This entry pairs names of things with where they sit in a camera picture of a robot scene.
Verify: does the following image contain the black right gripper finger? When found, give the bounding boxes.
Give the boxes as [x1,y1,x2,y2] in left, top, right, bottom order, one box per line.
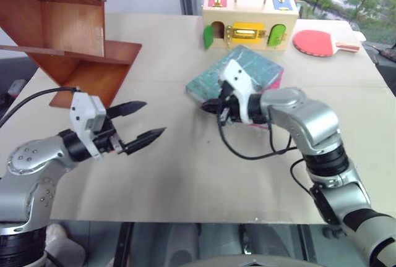
[201,99,221,114]

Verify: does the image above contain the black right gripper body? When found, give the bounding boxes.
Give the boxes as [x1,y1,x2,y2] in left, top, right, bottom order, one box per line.
[216,80,249,124]

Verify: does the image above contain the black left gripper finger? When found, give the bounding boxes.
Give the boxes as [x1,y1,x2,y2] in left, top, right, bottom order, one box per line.
[106,101,148,119]
[118,127,168,156]

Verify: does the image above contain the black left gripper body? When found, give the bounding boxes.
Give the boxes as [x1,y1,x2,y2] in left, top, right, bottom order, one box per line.
[92,114,128,156]

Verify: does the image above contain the teal green hardcover book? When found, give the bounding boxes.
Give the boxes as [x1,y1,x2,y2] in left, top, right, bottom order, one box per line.
[185,44,285,108]

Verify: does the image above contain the pink book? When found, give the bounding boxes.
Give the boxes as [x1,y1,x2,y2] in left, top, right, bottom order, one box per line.
[246,69,285,130]

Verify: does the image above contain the brown wooden bookshelf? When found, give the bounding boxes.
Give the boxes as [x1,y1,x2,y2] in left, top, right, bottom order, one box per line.
[0,0,143,109]

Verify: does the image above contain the wooden latch lock box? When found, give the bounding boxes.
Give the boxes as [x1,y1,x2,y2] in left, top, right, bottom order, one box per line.
[201,0,299,53]

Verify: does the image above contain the small black box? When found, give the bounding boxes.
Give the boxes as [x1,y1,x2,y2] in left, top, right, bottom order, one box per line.
[0,78,26,116]

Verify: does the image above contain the red table tennis paddle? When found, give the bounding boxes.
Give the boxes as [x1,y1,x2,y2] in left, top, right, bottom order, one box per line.
[292,29,361,58]

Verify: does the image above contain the black table leg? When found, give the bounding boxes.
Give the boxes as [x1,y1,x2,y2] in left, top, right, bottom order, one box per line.
[111,222,135,267]

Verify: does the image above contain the whitish rounded shape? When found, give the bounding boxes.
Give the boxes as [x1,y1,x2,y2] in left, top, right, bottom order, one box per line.
[45,222,87,267]

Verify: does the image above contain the white plastic container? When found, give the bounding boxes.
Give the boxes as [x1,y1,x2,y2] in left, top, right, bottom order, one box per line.
[350,29,368,44]

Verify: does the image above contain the grey curved robot body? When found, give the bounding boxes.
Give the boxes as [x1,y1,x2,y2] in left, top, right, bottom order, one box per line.
[185,255,330,267]

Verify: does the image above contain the black bulky object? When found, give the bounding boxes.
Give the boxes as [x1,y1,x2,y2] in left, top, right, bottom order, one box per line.
[360,41,396,97]

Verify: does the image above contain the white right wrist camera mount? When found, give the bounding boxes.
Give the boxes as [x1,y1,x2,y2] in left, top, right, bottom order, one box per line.
[218,59,264,125]

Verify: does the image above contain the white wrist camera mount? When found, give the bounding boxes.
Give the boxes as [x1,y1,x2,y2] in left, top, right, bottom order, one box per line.
[69,91,108,160]
[218,59,264,125]

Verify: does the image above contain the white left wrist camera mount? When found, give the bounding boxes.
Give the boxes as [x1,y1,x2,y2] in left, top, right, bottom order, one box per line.
[69,91,108,160]

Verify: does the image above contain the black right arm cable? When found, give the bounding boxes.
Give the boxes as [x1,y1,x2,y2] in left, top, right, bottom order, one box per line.
[216,106,313,195]

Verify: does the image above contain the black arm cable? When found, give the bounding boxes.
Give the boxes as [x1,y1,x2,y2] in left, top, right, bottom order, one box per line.
[0,86,80,129]
[216,106,313,195]

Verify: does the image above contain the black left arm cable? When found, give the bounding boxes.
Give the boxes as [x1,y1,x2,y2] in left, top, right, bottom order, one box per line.
[0,86,80,129]

